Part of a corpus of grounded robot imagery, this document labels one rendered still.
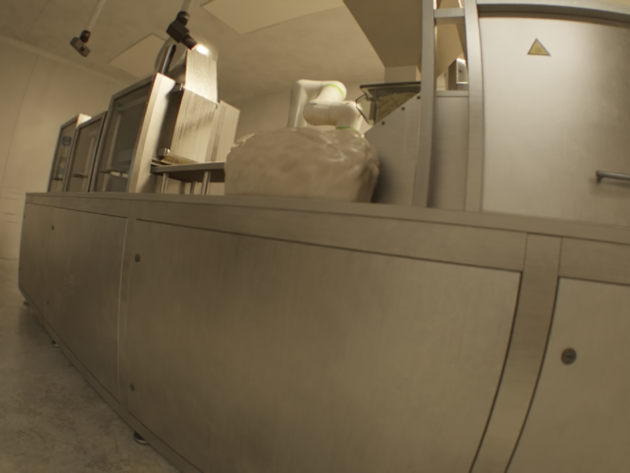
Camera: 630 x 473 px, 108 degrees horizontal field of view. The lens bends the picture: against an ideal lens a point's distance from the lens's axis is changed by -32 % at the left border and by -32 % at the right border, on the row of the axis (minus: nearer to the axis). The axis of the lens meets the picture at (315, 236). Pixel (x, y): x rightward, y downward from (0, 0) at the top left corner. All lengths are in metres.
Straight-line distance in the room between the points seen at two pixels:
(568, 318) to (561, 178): 0.30
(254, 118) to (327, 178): 4.04
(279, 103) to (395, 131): 3.73
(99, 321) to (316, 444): 0.82
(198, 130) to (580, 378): 1.48
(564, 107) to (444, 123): 0.27
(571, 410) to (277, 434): 0.48
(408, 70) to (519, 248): 0.62
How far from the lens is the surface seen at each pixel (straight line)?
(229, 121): 1.81
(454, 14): 0.85
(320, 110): 1.31
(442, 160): 0.75
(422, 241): 0.47
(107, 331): 1.13
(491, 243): 0.46
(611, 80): 0.81
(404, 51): 0.96
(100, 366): 1.23
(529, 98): 0.74
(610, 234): 0.49
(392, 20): 0.99
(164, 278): 0.81
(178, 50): 1.71
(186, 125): 1.46
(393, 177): 0.77
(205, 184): 1.18
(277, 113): 4.42
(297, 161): 0.68
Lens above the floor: 0.73
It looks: 1 degrees up
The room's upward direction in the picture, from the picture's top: 8 degrees clockwise
